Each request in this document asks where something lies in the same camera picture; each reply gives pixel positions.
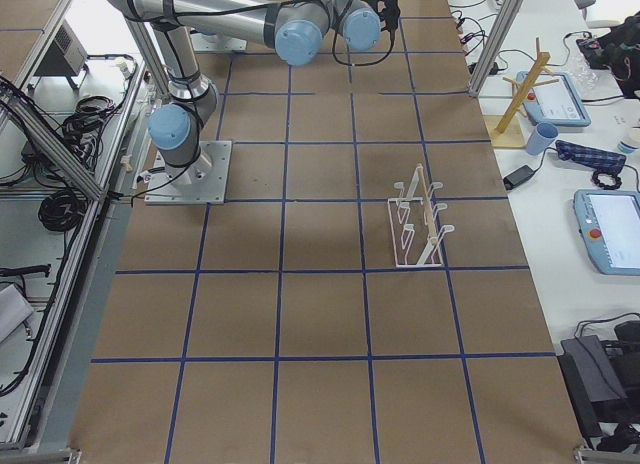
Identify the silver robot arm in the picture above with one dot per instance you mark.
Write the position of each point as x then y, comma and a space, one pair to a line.
294, 29

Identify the silver base plate arm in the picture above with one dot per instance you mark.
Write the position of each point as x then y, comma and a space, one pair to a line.
203, 182

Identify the blue cup on desk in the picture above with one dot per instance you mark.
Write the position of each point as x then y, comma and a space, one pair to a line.
542, 136

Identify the white paper cup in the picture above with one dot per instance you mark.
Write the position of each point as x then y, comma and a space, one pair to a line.
630, 142

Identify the black power adapter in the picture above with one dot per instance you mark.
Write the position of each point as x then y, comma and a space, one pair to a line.
518, 177

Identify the wooden mug tree stand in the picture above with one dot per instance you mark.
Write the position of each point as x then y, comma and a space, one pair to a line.
502, 132

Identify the blue teach pendant far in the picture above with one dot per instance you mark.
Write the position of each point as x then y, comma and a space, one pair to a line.
555, 100

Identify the blue teach pendant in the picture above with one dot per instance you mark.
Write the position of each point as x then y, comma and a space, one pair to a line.
609, 226
555, 100

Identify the blue checkered cloth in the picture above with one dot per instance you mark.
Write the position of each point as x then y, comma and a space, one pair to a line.
599, 160

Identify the blue teach pendant near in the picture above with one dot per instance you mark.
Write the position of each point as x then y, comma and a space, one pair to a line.
609, 226

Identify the grey control box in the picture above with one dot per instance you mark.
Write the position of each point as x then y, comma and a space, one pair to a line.
66, 57

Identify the white wire cup rack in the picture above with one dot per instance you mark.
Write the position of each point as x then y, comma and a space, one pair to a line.
416, 236

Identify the aluminium frame post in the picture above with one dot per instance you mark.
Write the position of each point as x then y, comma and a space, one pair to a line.
497, 35

